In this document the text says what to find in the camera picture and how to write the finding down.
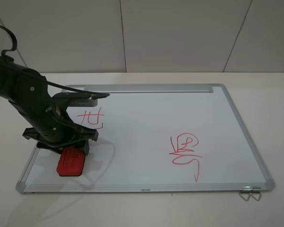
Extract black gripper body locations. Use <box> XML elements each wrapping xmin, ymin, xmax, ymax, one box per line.
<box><xmin>22</xmin><ymin>107</ymin><xmax>98</xmax><ymax>149</ymax></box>

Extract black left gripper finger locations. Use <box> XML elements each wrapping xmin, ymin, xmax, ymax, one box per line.
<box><xmin>78</xmin><ymin>140</ymin><xmax>89</xmax><ymax>156</ymax></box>

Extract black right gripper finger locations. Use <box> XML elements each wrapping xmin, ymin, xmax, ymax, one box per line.
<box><xmin>36</xmin><ymin>142</ymin><xmax>62</xmax><ymax>155</ymax></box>

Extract red whiteboard eraser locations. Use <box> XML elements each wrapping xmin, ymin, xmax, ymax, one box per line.
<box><xmin>56</xmin><ymin>147</ymin><xmax>86</xmax><ymax>177</ymax></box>

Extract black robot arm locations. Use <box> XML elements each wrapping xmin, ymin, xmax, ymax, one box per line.
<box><xmin>0</xmin><ymin>56</ymin><xmax>98</xmax><ymax>155</ymax></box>

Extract white aluminium-framed whiteboard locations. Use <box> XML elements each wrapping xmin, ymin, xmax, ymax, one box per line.
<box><xmin>16</xmin><ymin>84</ymin><xmax>275</xmax><ymax>193</ymax></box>

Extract grey aluminium pen tray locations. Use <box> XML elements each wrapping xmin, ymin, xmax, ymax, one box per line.
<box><xmin>67</xmin><ymin>84</ymin><xmax>213</xmax><ymax>93</ymax></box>

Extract left metal hanging clip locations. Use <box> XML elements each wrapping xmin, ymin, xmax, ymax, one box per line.
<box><xmin>239</xmin><ymin>186</ymin><xmax>252</xmax><ymax>201</ymax></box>

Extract metal hanging clip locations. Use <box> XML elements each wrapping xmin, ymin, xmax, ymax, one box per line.
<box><xmin>249</xmin><ymin>186</ymin><xmax>262</xmax><ymax>201</ymax></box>
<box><xmin>239</xmin><ymin>186</ymin><xmax>252</xmax><ymax>201</ymax></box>

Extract right metal hanging clip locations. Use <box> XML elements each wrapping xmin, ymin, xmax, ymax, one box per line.
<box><xmin>249</xmin><ymin>186</ymin><xmax>262</xmax><ymax>201</ymax></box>

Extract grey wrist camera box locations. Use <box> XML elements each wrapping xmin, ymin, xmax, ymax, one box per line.
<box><xmin>52</xmin><ymin>92</ymin><xmax>98</xmax><ymax>110</ymax></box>

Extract black camera cable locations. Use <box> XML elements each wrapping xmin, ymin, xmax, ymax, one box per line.
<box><xmin>0</xmin><ymin>25</ymin><xmax>111</xmax><ymax>99</ymax></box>

